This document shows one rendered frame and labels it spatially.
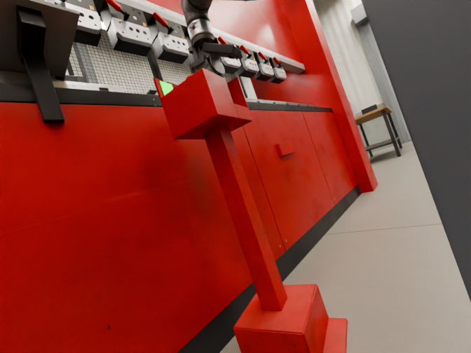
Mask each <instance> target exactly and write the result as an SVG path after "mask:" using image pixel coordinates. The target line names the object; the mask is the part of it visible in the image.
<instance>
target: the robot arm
mask: <svg viewBox="0 0 471 353"><path fill-rule="evenodd" d="M211 4H212V0H181V7H182V10H183V13H184V17H185V20H186V26H187V28H188V31H189V36H190V40H191V43H192V46H190V47H189V48H188V50H189V53H191V54H192V55H193V60H194V62H192V63H191V64H190V65H189V67H190V70H191V74H194V73H196V72H197V71H198V70H199V69H201V68H204V69H206V70H208V71H211V72H212V73H214V74H216V75H218V76H221V77H223V78H225V79H226V83H227V85H228V81H227V77H226V74H225V70H224V66H223V64H222V62H221V60H220V59H219V57H228V58H230V59H234V58H235V59H240V55H241V50H240V49H239V48H237V47H236V46H235V45H233V44H231V45H227V44H219V43H215V41H214V33H213V30H212V25H211V22H210V16H209V13H208V12H209V9H210V6H211Z"/></svg>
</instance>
